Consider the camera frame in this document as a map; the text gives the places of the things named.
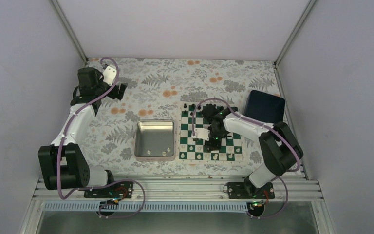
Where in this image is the floral table mat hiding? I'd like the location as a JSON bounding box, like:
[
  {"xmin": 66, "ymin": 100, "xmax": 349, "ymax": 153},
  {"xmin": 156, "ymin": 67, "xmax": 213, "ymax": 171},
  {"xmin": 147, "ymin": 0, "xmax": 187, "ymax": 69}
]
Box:
[{"xmin": 81, "ymin": 58, "xmax": 280, "ymax": 176}]

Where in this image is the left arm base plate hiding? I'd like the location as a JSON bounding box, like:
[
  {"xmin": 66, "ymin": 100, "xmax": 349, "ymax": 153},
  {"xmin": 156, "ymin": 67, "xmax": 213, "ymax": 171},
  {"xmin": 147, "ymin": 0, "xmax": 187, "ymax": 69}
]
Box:
[{"xmin": 84, "ymin": 181, "xmax": 133, "ymax": 200}]

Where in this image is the aluminium frame rail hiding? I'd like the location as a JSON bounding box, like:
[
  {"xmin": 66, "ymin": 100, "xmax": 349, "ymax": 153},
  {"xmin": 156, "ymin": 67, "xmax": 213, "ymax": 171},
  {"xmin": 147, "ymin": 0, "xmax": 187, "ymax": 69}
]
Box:
[{"xmin": 32, "ymin": 179, "xmax": 324, "ymax": 203}]

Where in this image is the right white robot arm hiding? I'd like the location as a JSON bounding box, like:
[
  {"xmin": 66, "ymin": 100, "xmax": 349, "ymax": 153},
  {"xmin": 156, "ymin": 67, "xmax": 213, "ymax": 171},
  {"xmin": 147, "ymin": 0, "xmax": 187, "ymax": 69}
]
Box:
[{"xmin": 192, "ymin": 104, "xmax": 303, "ymax": 198}]

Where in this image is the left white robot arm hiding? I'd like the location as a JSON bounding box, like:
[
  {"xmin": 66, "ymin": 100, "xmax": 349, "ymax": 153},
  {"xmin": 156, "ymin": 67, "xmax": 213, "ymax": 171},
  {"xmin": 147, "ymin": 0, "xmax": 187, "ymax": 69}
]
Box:
[{"xmin": 38, "ymin": 65, "xmax": 127, "ymax": 197}]

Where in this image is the dark blue box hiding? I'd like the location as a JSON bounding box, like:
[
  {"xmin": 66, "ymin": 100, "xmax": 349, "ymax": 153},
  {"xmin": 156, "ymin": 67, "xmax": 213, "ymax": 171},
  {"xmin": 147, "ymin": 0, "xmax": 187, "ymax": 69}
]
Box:
[{"xmin": 243, "ymin": 90, "xmax": 285, "ymax": 124}]

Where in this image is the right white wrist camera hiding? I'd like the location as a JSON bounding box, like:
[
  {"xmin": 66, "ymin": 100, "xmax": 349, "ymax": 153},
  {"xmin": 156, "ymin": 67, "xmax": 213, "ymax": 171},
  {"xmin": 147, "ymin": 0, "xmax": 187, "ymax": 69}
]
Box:
[{"xmin": 191, "ymin": 128, "xmax": 210, "ymax": 141}]

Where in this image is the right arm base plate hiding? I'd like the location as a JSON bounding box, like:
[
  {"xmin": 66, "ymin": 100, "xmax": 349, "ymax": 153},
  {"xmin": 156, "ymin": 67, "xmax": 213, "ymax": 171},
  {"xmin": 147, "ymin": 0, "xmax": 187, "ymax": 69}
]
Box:
[{"xmin": 222, "ymin": 182, "xmax": 275, "ymax": 199}]

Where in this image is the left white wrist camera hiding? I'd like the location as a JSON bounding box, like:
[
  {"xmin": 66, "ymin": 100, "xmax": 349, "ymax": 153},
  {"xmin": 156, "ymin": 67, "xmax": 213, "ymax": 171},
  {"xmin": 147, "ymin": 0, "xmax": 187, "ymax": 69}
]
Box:
[{"xmin": 102, "ymin": 65, "xmax": 117, "ymax": 86}]

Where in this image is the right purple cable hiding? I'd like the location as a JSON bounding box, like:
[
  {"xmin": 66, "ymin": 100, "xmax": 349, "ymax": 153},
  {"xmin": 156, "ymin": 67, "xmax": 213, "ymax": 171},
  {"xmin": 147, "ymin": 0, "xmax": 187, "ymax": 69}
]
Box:
[{"xmin": 191, "ymin": 98, "xmax": 302, "ymax": 219}]

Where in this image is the green white chessboard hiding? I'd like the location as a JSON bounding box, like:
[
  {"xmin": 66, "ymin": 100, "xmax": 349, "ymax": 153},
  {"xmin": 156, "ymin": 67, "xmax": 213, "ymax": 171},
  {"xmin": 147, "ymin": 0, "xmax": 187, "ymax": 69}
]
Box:
[{"xmin": 176, "ymin": 102, "xmax": 248, "ymax": 166}]

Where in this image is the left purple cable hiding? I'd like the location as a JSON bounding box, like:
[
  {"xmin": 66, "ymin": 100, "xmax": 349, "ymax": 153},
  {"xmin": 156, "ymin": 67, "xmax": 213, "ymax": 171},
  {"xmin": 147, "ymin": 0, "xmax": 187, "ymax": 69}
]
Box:
[{"xmin": 55, "ymin": 57, "xmax": 146, "ymax": 220}]

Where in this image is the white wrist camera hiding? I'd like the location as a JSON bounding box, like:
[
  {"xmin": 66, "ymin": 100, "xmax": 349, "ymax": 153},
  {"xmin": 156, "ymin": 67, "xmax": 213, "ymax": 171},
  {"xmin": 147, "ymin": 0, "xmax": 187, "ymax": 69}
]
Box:
[
  {"xmin": 102, "ymin": 65, "xmax": 117, "ymax": 86},
  {"xmin": 191, "ymin": 128, "xmax": 210, "ymax": 141}
]

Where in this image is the metal tray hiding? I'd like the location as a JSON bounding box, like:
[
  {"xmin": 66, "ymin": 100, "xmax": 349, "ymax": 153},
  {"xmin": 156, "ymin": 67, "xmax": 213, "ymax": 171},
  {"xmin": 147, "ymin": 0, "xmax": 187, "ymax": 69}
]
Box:
[{"xmin": 134, "ymin": 120, "xmax": 176, "ymax": 162}]

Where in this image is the purple cable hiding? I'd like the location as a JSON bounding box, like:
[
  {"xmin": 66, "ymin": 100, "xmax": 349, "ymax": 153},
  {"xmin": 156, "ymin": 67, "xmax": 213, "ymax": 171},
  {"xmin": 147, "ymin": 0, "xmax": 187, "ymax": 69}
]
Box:
[
  {"xmin": 55, "ymin": 57, "xmax": 146, "ymax": 220},
  {"xmin": 191, "ymin": 98, "xmax": 302, "ymax": 219}
]

